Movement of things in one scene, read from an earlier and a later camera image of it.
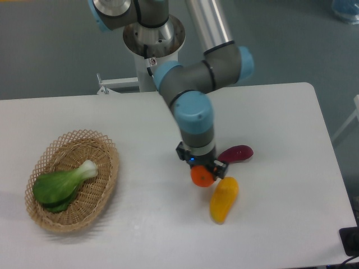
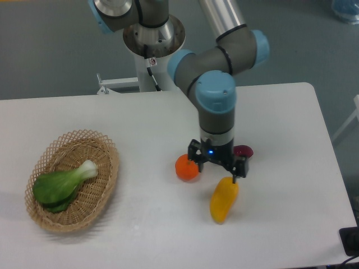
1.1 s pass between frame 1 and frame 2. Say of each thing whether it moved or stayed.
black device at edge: stayed
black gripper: moved
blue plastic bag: stayed
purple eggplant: stayed
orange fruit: moved
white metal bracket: stayed
